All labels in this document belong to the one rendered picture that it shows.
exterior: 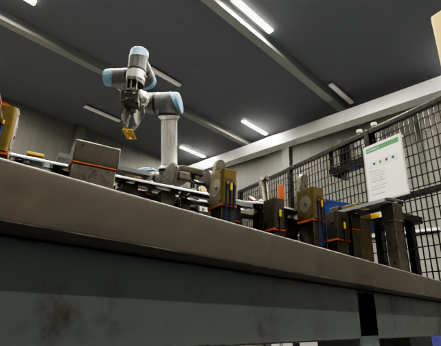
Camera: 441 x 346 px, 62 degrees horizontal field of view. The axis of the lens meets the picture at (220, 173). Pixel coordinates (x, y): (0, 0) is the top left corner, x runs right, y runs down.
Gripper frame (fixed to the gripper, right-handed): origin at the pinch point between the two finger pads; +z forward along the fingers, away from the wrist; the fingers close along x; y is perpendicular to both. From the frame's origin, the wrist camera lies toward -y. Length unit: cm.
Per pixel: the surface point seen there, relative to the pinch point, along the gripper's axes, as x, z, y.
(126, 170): -3.7, 11.4, -14.7
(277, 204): 56, 29, 6
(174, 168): 16.5, 10.6, -12.3
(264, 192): 56, 12, -36
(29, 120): -580, -441, -875
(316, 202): 70, 27, 2
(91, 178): 3.0, 32.0, 36.8
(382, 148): 115, -15, -42
